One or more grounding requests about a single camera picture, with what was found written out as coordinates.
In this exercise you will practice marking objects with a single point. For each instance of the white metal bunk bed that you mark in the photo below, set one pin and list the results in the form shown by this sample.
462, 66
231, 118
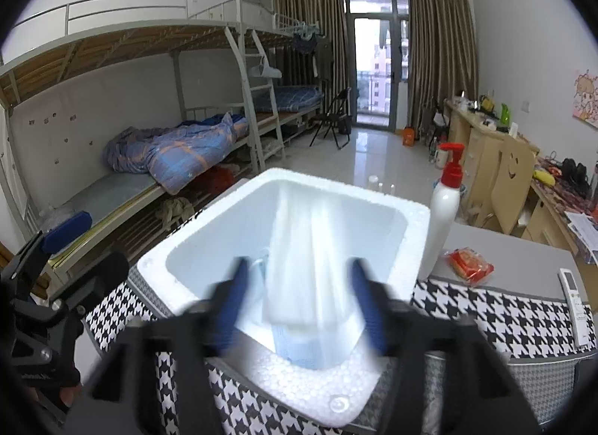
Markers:
261, 9
140, 37

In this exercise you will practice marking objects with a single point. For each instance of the green bottle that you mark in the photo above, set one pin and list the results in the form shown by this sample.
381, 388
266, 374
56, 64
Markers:
505, 112

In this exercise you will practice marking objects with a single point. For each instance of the black headphones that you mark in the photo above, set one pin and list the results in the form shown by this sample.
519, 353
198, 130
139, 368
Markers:
573, 173

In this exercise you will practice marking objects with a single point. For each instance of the white foam box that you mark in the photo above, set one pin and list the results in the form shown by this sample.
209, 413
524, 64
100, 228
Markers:
289, 395

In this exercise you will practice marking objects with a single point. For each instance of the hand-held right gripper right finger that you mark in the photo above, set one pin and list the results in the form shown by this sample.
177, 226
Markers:
370, 311

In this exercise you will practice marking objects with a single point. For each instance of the orange plastic jug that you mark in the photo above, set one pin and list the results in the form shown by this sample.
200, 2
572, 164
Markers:
409, 136

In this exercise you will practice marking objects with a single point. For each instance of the houndstooth tablecloth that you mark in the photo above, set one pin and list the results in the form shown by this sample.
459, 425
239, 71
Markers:
490, 323

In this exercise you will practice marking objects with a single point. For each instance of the red cloth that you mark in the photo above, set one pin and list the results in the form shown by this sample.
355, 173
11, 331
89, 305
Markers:
217, 179

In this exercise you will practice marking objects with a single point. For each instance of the white plastic bag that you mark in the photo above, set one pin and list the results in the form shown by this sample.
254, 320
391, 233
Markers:
309, 266

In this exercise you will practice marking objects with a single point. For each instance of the red snack packet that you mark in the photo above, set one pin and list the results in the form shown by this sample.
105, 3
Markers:
468, 267

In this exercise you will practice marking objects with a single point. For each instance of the brown curtain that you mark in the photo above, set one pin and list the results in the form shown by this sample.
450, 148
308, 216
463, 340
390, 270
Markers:
308, 5
444, 42

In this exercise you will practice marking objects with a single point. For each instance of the light wooden desk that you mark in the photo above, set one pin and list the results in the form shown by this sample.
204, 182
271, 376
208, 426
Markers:
481, 145

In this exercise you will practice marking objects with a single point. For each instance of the yellow banana plush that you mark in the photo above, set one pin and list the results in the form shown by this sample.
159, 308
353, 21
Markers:
544, 177

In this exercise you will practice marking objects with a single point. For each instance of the blue checked quilt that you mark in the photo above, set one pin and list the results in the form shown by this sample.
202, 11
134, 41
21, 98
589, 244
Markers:
177, 154

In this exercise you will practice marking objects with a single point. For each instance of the black folding chair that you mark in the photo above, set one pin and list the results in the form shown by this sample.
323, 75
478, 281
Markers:
332, 117

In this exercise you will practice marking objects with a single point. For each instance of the yellowish crumpled cloth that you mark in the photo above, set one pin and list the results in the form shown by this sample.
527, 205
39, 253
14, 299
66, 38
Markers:
175, 211

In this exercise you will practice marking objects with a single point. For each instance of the white lotion pump bottle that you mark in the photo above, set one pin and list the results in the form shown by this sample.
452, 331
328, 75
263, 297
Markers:
441, 222

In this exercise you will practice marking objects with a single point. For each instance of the printed paper sheets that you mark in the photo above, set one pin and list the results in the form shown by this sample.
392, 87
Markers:
584, 229

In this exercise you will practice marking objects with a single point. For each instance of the glass balcony door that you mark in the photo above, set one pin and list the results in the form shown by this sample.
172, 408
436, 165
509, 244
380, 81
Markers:
376, 51

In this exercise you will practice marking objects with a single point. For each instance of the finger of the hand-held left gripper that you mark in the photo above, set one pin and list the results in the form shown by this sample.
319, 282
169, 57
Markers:
96, 278
65, 233

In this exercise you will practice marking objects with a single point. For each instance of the pink wall poster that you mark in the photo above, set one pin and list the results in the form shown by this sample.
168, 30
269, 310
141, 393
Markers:
586, 98

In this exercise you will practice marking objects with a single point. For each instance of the blue mattress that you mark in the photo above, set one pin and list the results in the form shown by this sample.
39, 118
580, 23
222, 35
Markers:
296, 97

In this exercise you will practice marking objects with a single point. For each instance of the white remote control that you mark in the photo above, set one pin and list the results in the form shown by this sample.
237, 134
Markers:
573, 299

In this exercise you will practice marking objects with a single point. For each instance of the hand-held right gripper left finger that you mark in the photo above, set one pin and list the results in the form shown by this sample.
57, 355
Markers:
231, 306

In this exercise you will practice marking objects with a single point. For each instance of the white plastic jug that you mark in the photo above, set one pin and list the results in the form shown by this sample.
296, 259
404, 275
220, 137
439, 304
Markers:
440, 158

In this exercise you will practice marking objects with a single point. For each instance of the wooden chair with smiley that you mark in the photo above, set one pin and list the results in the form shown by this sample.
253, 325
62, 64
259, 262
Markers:
511, 173

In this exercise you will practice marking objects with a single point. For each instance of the hanging dark clothes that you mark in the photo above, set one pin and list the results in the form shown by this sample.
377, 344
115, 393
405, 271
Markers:
309, 47

